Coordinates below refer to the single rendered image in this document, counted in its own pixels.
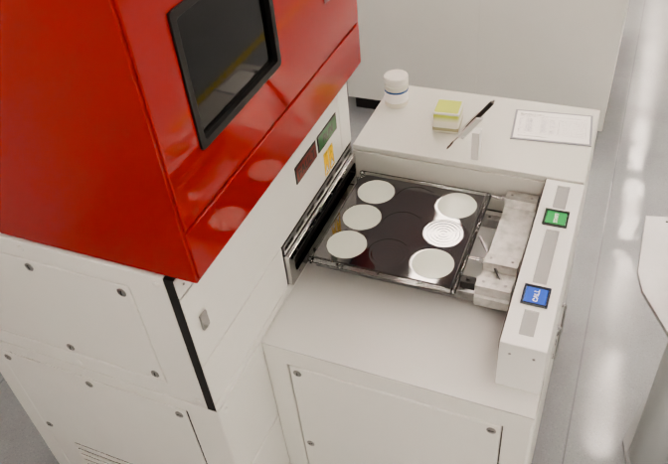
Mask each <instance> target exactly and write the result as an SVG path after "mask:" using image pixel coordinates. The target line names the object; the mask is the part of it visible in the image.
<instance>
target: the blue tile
mask: <svg viewBox="0 0 668 464"><path fill-rule="evenodd" d="M548 294H549V290H545V289H540V288H536V287H531V286H527V288H526V291H525V295H524V299H523V301H527V302H532V303H536V304H541V305H545V306H546V303H547V299H548Z"/></svg>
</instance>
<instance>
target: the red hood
mask: <svg viewBox="0 0 668 464"><path fill-rule="evenodd" d="M360 62H361V52H360V37H359V24H358V8H357V0H0V233H3V234H7V235H11V236H15V237H19V238H23V239H26V240H30V241H34V242H38V243H42V244H46V245H50V246H54V247H57V248H61V249H65V250H69V251H73V252H77V253H81V254H84V255H88V256H92V257H96V258H100V259H104V260H108V261H112V262H115V263H119V264H123V265H127V266H131V267H135V268H139V269H143V270H146V271H150V272H154V273H158V274H162V275H166V276H170V277H173V278H177V279H181V280H185V281H189V282H193V283H198V282H199V281H200V279H201V278H202V277H203V275H204V274H205V272H206V271H207V270H208V268H209V267H210V266H211V264H212V263H213V262H214V260H215V259H216V258H217V256H218V255H219V254H220V252H221V251H222V249H223V248H224V247H225V245H226V244H227V243H228V241H229V240H230V239H231V237H232V236H233V235H234V233H235V232H236V231H237V229H238V228H239V226H240V225H241V224H242V222H243V221H244V220H245V218H246V217H247V216H248V214H249V213H250V212H251V210H252V209H253V207H254V206H255V205H256V203H257V202H258V200H259V199H260V198H261V196H262V195H263V194H264V192H265V191H266V190H267V188H268V187H269V186H270V184H271V183H272V182H273V180H274V179H275V177H276V176H277V175H278V173H279V172H280V171H281V169H282V168H283V167H284V165H285V164H286V163H287V161H288V160H289V159H290V157H291V156H292V154H293V153H294V152H295V150H296V149H297V148H298V146H299V145H300V144H301V142H302V141H303V140H304V138H305V137H306V136H307V134H308V133H309V132H310V130H311V129H312V127H313V126H314V125H315V123H316V122H317V121H318V119H319V118H320V117H321V115H322V114H323V113H324V111H325V110H326V109H327V107H328V106H329V104H330V103H331V102H332V100H333V99H334V98H335V96H336V95H337V94H338V92H339V91H340V90H341V88H342V87H343V86H344V84H345V83H346V82H347V80H348V79H349V77H350V76H351V75H352V73H353V72H354V71H355V69H356V68H357V67H358V65H359V64H360Z"/></svg>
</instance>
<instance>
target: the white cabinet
mask: <svg viewBox="0 0 668 464"><path fill-rule="evenodd" d="M587 184H588V177H587V181H586V186H585V190H584V198H583V203H582V207H581V212H580V217H579V222H578V227H577V232H576V236H575V241H574V245H573V250H572V254H571V259H570V264H569V268H568V273H567V277H566V282H565V286H564V291H563V295H562V300H561V304H560V309H559V313H558V318H557V322H556V327H555V332H554V336H553V341H552V345H551V350H550V354H549V358H548V362H547V367H546V371H545V376H544V380H543V385H542V390H541V394H540V399H539V403H538V408H537V412H536V417H535V420H533V419H529V418H526V417H522V416H519V415H515V414H512V413H508V412H505V411H501V410H497V409H494V408H490V407H487V406H483V405H480V404H476V403H473V402H469V401H466V400H462V399H458V398H455V397H451V396H448V395H444V394H441V393H437V392H434V391H430V390H427V389H423V388H419V387H413V386H410V385H406V384H403V383H399V382H396V381H392V380H389V379H385V378H382V377H378V376H374V375H371V374H367V373H364V372H360V371H357V370H353V369H350V368H346V367H343V366H339V365H335V364H332V363H328V362H325V361H321V360H318V359H314V358H311V357H307V356H304V355H300V354H296V353H293V352H289V351H286V350H282V349H279V348H276V347H273V346H269V345H266V344H262V347H263V351H264V355H265V360H266V364H267V368H268V372H269V376H270V381H271V385H272V389H273V393H274V397H275V402H276V406H277V410H278V414H279V419H280V423H281V427H282V431H283V435H284V440H285V444H286V448H287V452H288V456H289V461H290V464H532V459H533V454H534V450H535V445H536V440H537V436H538V431H539V426H540V421H541V417H542V412H543V407H544V403H545V398H546V393H547V389H548V384H549V379H550V374H551V370H552V365H553V360H554V358H556V357H557V356H558V351H559V346H560V342H561V336H562V333H563V328H564V323H565V318H566V312H567V307H568V306H567V305H566V299H567V293H568V288H569V283H570V278H571V272H572V267H573V262H574V257H575V251H576V246H577V241H578V236H579V230H580V225H581V220H582V215H583V209H584V204H585V195H586V189H587Z"/></svg>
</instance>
